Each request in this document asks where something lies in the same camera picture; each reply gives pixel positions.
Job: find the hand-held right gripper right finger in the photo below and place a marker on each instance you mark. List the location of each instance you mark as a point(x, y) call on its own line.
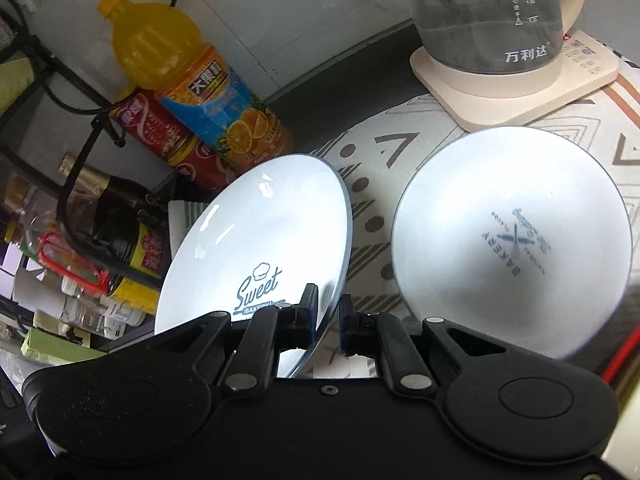
point(346, 327)

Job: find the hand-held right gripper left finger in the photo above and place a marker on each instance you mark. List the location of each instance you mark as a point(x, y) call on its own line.
point(306, 310)

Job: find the white plate with script print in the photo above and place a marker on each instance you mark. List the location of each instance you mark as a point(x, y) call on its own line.
point(265, 230)

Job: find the white plate with crossed-utensil print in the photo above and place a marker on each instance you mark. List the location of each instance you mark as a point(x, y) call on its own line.
point(495, 270)

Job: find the patterned fringed table cloth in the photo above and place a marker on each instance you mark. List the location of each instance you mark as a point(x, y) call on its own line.
point(370, 160)

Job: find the red drink can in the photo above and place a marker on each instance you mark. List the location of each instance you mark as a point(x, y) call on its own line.
point(210, 167)
point(150, 125)

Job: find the dark soy sauce bottle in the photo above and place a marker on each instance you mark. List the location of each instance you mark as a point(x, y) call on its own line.
point(120, 220)

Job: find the orange juice bottle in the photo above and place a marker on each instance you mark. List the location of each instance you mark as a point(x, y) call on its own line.
point(200, 90)

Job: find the green carton box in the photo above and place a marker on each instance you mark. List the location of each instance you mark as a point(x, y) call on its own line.
point(55, 347)

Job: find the glass electric kettle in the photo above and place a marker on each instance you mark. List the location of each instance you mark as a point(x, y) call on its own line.
point(480, 15)

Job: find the cream kettle base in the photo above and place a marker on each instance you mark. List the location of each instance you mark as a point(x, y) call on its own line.
point(575, 75)

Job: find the black metal kitchen rack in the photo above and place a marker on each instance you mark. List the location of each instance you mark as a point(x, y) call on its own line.
point(50, 76)

